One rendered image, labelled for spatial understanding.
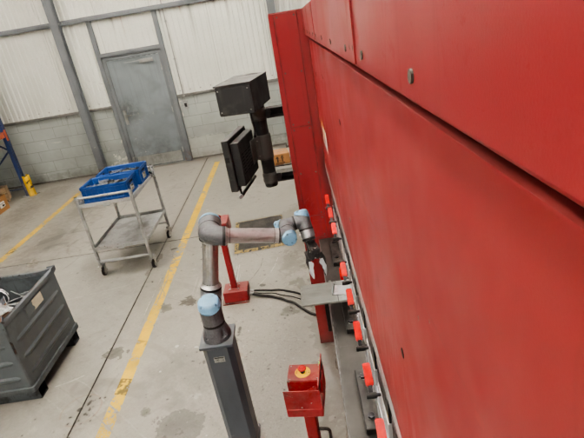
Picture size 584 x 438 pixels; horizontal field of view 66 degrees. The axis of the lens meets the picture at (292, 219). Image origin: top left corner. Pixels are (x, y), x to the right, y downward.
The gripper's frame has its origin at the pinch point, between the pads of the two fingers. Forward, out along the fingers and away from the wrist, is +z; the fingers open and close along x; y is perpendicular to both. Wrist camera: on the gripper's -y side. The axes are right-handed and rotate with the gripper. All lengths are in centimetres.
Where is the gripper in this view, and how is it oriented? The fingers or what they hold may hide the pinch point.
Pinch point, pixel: (320, 275)
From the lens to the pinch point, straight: 237.6
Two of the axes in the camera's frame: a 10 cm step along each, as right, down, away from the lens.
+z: 2.7, 9.6, -0.9
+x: -9.5, 2.6, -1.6
